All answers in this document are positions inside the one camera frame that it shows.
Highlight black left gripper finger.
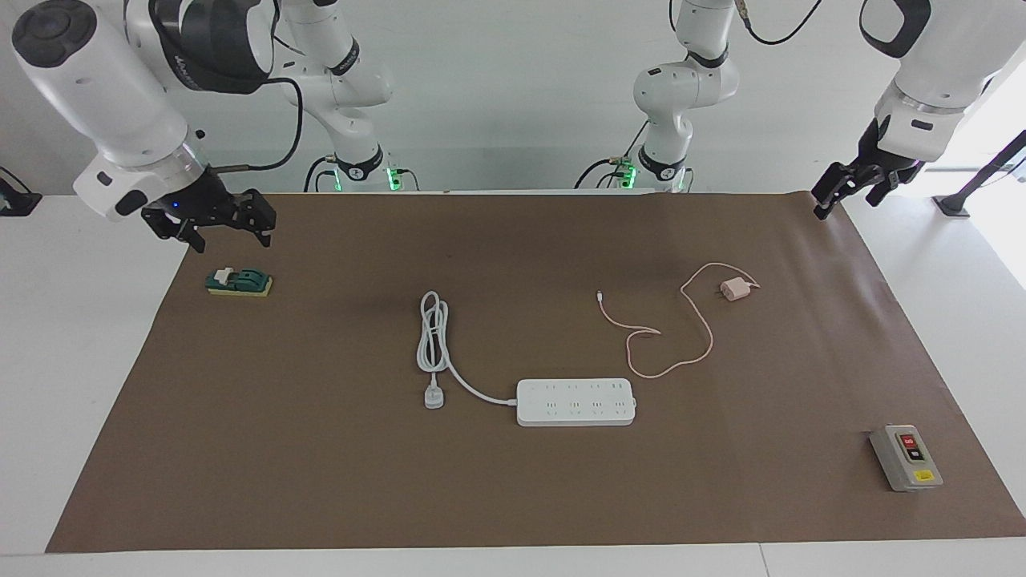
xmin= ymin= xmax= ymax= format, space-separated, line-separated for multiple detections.
xmin=866 ymin=164 xmax=903 ymax=207
xmin=812 ymin=160 xmax=862 ymax=221

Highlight pink charging cable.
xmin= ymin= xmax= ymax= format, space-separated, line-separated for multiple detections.
xmin=596 ymin=262 xmax=761 ymax=379

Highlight black angled stand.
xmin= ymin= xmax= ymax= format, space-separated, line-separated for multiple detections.
xmin=932 ymin=128 xmax=1026 ymax=218

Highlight brown table mat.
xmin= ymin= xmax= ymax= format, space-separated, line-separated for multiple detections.
xmin=46 ymin=192 xmax=1026 ymax=554

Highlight green knife switch block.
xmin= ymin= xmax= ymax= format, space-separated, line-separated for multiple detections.
xmin=205 ymin=267 xmax=273 ymax=298

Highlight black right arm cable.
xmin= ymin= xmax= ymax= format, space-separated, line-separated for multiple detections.
xmin=204 ymin=76 xmax=305 ymax=174

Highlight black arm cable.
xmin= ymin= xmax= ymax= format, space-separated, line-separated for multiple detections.
xmin=204 ymin=76 xmax=305 ymax=174
xmin=739 ymin=0 xmax=823 ymax=46

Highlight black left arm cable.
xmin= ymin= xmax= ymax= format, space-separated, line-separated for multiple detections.
xmin=739 ymin=0 xmax=823 ymax=46

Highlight black clamp mount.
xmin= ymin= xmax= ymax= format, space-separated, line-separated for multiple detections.
xmin=0 ymin=166 xmax=42 ymax=217

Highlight black base cables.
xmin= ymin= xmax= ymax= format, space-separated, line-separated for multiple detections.
xmin=573 ymin=120 xmax=652 ymax=191

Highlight white power strip cord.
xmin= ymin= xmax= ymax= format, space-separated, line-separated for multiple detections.
xmin=416 ymin=291 xmax=520 ymax=410

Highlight grey on-off switch box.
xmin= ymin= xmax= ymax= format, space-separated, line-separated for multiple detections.
xmin=870 ymin=424 xmax=944 ymax=493

